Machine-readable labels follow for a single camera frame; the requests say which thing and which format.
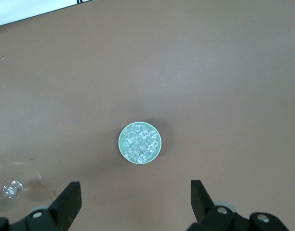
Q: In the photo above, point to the brown table mat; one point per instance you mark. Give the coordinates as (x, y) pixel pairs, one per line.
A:
(186, 72)

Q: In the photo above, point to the pile of clear ice cubes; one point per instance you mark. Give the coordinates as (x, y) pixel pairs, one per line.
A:
(140, 143)

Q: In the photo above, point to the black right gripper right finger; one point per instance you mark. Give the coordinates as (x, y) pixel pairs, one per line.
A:
(201, 204)

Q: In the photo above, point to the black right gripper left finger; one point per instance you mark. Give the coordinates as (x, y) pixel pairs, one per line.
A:
(68, 204)

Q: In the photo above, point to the clear wine glass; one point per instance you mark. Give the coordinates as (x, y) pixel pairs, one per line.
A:
(13, 189)

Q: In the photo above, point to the green round bowl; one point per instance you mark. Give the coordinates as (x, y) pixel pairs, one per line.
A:
(121, 144)

